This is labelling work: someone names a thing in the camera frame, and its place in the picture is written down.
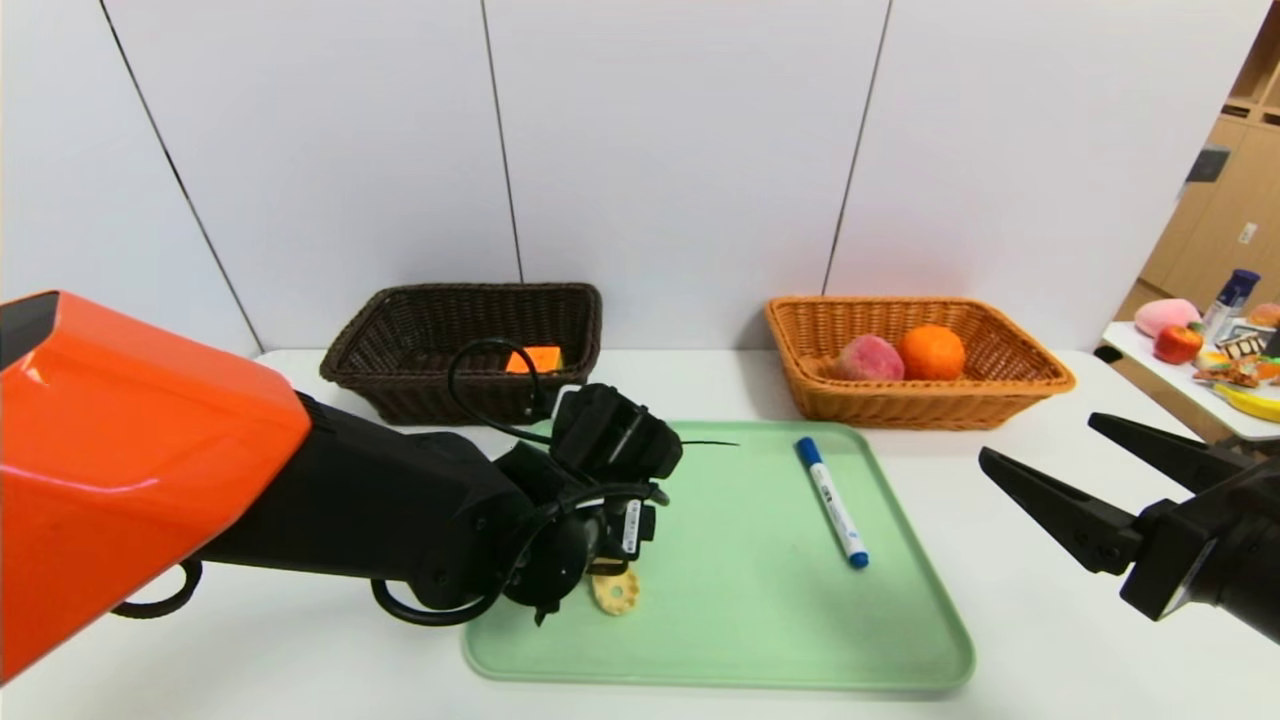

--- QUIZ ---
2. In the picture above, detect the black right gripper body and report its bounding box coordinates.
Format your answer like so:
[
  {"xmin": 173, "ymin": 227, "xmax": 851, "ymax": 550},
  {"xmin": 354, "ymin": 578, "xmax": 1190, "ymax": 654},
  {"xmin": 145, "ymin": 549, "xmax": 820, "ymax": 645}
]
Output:
[{"xmin": 1119, "ymin": 437, "xmax": 1280, "ymax": 645}]

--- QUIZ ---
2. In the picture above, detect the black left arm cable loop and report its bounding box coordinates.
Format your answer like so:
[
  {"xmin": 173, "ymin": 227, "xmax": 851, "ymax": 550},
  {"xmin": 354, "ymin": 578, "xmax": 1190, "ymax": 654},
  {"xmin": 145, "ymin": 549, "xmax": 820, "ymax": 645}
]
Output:
[{"xmin": 110, "ymin": 560, "xmax": 204, "ymax": 619}]

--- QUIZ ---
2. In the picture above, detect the dark brown wicker basket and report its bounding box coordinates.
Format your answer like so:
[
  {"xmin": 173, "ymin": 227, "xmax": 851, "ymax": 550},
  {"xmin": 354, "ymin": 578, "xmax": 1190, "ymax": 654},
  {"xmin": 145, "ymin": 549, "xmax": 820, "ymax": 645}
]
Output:
[{"xmin": 320, "ymin": 283, "xmax": 604, "ymax": 426}]

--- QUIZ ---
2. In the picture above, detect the orange wicker basket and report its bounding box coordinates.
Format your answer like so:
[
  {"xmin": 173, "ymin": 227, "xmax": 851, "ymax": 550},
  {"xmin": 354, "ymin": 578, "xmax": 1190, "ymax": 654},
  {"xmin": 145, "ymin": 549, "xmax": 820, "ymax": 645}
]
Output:
[{"xmin": 766, "ymin": 296, "xmax": 1076, "ymax": 432}]

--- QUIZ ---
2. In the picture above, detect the orange snack packet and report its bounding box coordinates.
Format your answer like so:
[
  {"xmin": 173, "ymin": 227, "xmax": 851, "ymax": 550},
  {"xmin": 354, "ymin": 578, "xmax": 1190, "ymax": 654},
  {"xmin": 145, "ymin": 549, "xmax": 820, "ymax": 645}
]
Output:
[{"xmin": 1192, "ymin": 355, "xmax": 1280, "ymax": 389}]

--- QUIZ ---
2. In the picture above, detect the red toy apple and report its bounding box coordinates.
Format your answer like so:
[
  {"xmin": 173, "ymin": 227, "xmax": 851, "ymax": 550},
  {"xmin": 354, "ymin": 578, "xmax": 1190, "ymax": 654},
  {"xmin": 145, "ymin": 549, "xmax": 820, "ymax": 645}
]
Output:
[{"xmin": 1153, "ymin": 325, "xmax": 1204, "ymax": 367}]

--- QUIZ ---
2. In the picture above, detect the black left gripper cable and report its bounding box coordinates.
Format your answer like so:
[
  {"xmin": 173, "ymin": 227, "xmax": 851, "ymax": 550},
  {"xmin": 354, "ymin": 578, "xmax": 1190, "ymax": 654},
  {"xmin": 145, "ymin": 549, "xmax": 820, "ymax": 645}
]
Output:
[{"xmin": 447, "ymin": 338, "xmax": 561, "ymax": 446}]

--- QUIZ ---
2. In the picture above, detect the green and yellow pasta spoon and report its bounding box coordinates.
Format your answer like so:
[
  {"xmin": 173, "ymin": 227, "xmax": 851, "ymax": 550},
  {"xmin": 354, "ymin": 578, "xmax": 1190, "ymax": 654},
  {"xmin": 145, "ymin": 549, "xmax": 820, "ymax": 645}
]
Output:
[{"xmin": 590, "ymin": 568, "xmax": 641, "ymax": 617}]

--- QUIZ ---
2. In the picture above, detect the yellow banana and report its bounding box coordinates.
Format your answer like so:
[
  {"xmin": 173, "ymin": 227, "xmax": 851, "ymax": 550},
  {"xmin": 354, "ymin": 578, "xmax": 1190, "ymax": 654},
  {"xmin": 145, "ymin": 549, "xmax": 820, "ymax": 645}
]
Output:
[{"xmin": 1212, "ymin": 384, "xmax": 1280, "ymax": 425}]

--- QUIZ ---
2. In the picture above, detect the red peach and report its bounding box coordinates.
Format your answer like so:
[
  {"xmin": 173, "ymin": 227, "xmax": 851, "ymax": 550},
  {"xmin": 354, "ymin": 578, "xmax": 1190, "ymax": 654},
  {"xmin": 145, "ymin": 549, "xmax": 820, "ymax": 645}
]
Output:
[{"xmin": 835, "ymin": 334, "xmax": 906, "ymax": 382}]

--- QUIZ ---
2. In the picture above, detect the light wooden cabinet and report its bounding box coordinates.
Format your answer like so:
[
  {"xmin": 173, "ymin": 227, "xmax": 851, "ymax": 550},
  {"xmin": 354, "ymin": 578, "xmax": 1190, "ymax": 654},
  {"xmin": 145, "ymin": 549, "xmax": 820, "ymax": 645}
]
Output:
[{"xmin": 1140, "ymin": 5, "xmax": 1280, "ymax": 311}]

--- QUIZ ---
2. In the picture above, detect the white side table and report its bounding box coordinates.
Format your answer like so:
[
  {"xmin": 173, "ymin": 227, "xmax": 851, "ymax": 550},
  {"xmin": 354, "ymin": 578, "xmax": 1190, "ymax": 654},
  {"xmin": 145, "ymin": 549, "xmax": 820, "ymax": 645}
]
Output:
[{"xmin": 1100, "ymin": 322, "xmax": 1280, "ymax": 443}]

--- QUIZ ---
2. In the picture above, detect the white bottle with blue cap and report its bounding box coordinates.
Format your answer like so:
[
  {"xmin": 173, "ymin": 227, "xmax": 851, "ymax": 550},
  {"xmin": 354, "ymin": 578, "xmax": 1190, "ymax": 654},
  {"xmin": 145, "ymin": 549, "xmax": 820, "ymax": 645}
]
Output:
[{"xmin": 1203, "ymin": 270, "xmax": 1260, "ymax": 341}]

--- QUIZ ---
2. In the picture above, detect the orange fruit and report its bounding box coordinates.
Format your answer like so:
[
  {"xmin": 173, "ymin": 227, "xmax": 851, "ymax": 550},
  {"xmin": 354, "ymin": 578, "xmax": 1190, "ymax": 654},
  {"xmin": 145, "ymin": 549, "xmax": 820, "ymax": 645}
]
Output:
[{"xmin": 897, "ymin": 324, "xmax": 968, "ymax": 382}]

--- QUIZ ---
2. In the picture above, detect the white marker with blue cap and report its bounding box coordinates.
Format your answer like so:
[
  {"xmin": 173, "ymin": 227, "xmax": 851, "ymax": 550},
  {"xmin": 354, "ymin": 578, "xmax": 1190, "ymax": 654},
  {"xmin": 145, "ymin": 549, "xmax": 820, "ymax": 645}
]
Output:
[{"xmin": 795, "ymin": 436, "xmax": 870, "ymax": 570}]

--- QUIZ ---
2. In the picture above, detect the pink plush toy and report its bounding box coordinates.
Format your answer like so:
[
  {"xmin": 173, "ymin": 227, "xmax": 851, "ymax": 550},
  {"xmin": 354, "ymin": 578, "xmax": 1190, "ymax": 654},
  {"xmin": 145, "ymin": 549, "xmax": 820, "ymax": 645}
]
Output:
[{"xmin": 1133, "ymin": 300, "xmax": 1200, "ymax": 340}]

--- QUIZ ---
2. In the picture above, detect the light green plastic tray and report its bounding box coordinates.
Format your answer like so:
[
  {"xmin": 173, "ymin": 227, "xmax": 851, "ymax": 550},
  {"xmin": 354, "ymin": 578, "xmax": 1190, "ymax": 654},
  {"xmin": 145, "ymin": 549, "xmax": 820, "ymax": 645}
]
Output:
[{"xmin": 463, "ymin": 419, "xmax": 976, "ymax": 691}]

